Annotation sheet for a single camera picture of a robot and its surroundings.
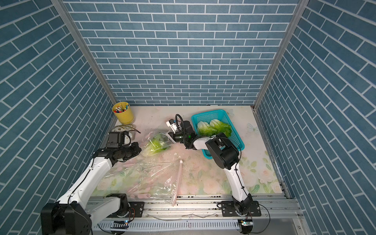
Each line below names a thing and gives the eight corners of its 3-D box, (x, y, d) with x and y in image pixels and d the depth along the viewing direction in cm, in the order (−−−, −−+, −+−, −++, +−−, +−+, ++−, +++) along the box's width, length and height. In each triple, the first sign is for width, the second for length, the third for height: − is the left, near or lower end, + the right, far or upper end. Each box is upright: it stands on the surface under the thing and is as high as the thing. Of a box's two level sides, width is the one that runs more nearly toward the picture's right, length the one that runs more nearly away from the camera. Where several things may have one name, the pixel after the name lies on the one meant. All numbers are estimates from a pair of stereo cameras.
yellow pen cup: (117, 126, 110) (109, 113, 99) (122, 115, 117) (115, 101, 106) (133, 126, 110) (126, 113, 99) (137, 115, 118) (131, 101, 106)
